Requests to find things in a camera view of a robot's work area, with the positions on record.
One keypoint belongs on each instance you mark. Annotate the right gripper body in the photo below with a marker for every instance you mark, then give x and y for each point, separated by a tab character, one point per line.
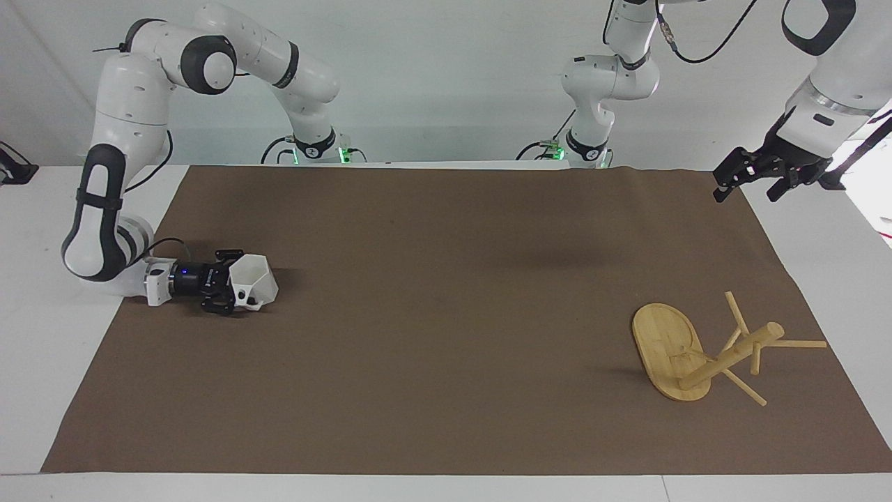
198	279

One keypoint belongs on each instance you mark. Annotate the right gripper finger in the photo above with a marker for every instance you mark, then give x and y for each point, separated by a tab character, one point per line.
221	304
228	255

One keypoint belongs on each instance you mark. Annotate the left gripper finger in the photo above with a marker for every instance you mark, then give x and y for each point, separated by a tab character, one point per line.
737	173
782	184

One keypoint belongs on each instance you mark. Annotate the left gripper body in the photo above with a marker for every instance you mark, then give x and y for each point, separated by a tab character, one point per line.
801	162

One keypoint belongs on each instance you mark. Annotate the white faceted cup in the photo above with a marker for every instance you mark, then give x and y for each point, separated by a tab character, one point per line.
254	279

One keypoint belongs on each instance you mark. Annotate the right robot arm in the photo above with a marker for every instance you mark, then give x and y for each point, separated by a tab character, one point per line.
132	97

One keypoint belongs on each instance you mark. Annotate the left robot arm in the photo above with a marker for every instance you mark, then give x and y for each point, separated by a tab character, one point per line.
606	80

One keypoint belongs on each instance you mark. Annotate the wooden cup rack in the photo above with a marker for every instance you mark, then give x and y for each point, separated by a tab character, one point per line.
665	345

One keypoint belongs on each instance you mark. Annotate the black stand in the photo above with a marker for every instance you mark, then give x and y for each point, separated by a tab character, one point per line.
15	171

